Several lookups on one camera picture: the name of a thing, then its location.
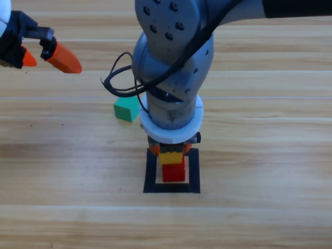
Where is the red wooden block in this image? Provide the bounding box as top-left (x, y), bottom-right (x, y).
top-left (162, 157), bottom-right (186, 183)

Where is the black tape square outline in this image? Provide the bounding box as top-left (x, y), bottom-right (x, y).
top-left (143, 147), bottom-right (201, 195)

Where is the yellow wooden block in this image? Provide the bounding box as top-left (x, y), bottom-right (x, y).
top-left (158, 151), bottom-right (184, 166)

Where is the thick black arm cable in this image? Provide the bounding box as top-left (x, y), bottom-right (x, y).
top-left (102, 0), bottom-right (242, 98)

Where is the green wooden block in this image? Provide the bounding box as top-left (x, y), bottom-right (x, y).
top-left (113, 96), bottom-right (141, 123)

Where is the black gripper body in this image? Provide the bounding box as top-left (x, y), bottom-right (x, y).
top-left (147, 131), bottom-right (202, 154)
top-left (0, 10), bottom-right (55, 70)

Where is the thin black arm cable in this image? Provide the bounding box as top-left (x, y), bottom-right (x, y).
top-left (100, 51), bottom-right (151, 115)

